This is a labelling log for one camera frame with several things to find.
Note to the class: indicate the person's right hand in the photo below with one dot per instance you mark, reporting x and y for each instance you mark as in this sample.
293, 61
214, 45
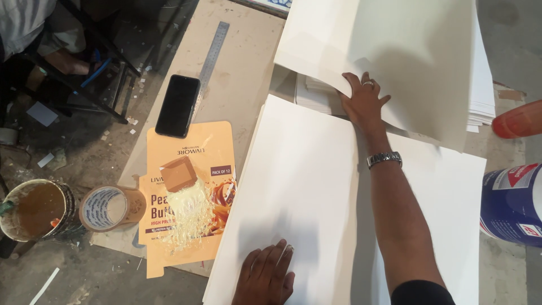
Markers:
364, 106

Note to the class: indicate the person's left hand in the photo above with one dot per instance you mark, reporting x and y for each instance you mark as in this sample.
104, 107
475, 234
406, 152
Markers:
264, 279

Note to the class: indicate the lifted white paper sheet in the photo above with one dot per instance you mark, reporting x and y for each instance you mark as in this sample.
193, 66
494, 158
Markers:
406, 55

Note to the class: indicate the large white sheet pile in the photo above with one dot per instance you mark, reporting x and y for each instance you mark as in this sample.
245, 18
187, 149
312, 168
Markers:
305, 190

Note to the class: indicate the silver wrist watch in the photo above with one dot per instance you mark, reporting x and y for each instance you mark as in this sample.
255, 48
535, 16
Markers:
384, 158

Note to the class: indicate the blob of white glue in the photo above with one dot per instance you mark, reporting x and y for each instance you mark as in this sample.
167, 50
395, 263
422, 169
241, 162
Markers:
190, 212

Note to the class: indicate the stack of white paper sheets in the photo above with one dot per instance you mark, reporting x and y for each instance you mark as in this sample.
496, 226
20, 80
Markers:
482, 84

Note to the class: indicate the brown work board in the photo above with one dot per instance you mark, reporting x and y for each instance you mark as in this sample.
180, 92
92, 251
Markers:
241, 72

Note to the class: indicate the small brown cardboard piece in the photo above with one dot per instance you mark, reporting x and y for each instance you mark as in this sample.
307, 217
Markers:
178, 173

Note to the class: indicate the orange plastic bottle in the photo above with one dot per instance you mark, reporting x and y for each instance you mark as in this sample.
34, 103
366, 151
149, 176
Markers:
517, 120

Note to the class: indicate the orange flattened printed carton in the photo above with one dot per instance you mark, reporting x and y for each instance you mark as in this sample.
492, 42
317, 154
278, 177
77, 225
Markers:
190, 144

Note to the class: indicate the black sleeve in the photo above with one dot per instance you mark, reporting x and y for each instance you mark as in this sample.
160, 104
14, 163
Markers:
421, 294

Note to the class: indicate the steel ruler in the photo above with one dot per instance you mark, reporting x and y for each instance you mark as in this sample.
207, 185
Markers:
211, 63

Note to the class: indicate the brown packing tape roll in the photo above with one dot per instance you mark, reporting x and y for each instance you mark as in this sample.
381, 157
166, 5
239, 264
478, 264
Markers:
111, 208

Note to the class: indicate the blue and white can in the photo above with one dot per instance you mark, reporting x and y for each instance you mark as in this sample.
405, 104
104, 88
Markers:
512, 203

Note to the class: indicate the black smartphone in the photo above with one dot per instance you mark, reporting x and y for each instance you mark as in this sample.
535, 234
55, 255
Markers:
178, 106

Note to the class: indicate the white paper strip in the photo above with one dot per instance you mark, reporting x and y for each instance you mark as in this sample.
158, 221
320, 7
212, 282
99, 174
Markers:
44, 286

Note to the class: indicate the dirty glue bucket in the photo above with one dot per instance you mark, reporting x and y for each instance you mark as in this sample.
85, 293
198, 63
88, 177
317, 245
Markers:
36, 209

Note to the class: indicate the black metal stool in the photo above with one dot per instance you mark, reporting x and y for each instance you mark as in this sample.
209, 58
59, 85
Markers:
93, 80

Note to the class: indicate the grey paper scrap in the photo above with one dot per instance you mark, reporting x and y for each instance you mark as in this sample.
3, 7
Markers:
41, 113

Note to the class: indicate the grey tape roll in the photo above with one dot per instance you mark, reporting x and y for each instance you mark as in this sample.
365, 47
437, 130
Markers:
7, 135

